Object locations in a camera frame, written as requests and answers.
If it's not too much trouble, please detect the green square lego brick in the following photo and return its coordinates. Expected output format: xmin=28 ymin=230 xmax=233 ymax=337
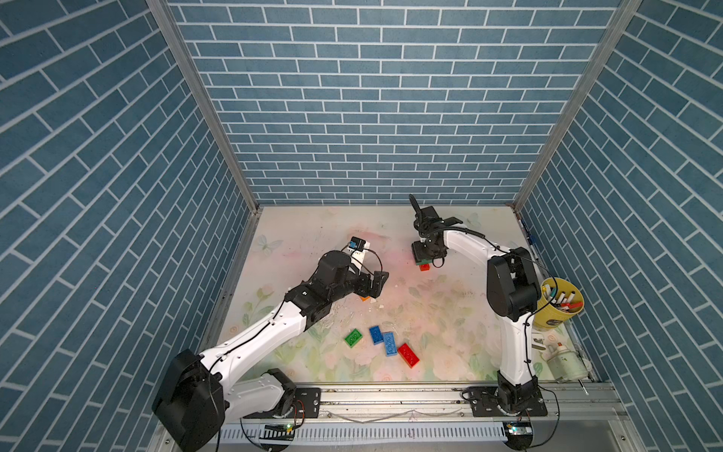
xmin=344 ymin=329 xmax=363 ymax=348

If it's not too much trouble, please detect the light blue lego brick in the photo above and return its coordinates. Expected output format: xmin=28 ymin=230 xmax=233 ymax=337
xmin=382 ymin=331 xmax=397 ymax=357

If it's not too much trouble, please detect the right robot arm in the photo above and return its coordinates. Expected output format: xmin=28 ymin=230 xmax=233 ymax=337
xmin=412 ymin=207 xmax=541 ymax=414

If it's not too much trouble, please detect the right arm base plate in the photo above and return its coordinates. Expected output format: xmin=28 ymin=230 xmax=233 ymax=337
xmin=461 ymin=385 xmax=548 ymax=417

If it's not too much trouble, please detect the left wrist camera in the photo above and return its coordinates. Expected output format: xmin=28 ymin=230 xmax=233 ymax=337
xmin=346 ymin=237 xmax=368 ymax=269

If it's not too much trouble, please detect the yellow pen cup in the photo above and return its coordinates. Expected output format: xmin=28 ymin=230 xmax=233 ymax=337
xmin=533 ymin=278 xmax=585 ymax=330

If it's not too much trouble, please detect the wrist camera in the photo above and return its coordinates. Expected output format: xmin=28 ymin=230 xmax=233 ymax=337
xmin=409 ymin=194 xmax=442 ymax=233
xmin=346 ymin=237 xmax=368 ymax=269

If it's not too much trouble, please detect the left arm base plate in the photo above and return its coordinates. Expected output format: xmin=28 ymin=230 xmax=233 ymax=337
xmin=246 ymin=387 xmax=321 ymax=420

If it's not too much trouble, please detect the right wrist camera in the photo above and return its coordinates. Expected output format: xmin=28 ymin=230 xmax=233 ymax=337
xmin=409 ymin=194 xmax=442 ymax=233

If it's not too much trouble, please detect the dark blue lego brick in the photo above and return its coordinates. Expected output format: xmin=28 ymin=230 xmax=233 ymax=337
xmin=369 ymin=326 xmax=384 ymax=345

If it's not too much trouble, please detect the red lego brick front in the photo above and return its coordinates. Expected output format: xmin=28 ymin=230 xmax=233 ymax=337
xmin=397 ymin=343 xmax=420 ymax=368

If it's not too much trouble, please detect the white small clip device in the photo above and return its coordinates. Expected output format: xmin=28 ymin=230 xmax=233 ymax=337
xmin=531 ymin=331 xmax=547 ymax=351

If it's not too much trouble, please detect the aluminium front rail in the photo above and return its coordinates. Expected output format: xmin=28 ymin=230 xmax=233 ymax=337
xmin=163 ymin=381 xmax=622 ymax=425

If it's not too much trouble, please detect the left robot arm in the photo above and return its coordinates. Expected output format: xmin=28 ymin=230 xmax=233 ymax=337
xmin=152 ymin=250 xmax=389 ymax=451

